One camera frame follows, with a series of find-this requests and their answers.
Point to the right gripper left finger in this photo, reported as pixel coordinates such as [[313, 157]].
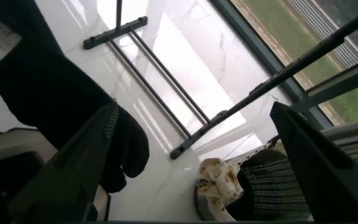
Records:
[[67, 180]]

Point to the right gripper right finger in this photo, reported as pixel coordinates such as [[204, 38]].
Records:
[[328, 174]]

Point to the black garment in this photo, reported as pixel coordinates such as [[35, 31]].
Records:
[[42, 77]]

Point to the cream printed garment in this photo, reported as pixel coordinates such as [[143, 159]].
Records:
[[216, 180]]

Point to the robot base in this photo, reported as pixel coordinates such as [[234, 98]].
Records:
[[11, 143]]

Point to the white laundry basket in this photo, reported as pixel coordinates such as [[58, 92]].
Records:
[[269, 186]]

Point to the black clothes rack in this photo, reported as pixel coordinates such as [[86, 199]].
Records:
[[259, 88]]

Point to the beige curtain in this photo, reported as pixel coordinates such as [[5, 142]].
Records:
[[353, 140]]

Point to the window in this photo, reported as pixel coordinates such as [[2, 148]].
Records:
[[337, 90]]

